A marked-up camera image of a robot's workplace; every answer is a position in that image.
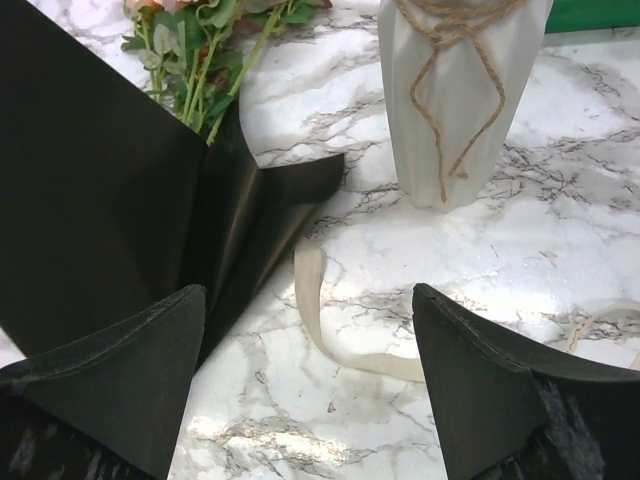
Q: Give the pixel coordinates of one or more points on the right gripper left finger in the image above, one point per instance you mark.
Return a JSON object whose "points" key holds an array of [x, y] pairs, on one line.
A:
{"points": [[107, 406]]}

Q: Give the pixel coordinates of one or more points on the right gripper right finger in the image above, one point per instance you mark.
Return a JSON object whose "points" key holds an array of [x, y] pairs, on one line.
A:
{"points": [[508, 407]]}

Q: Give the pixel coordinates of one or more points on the black wrapping paper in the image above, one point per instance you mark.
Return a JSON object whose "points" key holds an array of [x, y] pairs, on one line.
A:
{"points": [[110, 204]]}

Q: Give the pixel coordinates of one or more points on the cream ribbon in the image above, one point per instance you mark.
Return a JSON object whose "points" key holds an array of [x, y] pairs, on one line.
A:
{"points": [[375, 334]]}

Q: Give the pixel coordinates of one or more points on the pink flower bouquet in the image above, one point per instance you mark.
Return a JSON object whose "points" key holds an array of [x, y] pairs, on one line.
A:
{"points": [[197, 53]]}

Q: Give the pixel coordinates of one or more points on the white ribbed vase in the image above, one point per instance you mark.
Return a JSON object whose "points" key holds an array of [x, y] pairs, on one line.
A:
{"points": [[450, 100]]}

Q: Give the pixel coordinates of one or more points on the jute twine on vase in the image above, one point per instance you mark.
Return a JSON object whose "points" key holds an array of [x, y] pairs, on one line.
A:
{"points": [[450, 90]]}

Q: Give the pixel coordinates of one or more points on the green plastic bin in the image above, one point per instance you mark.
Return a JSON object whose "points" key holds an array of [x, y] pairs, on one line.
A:
{"points": [[577, 15]]}

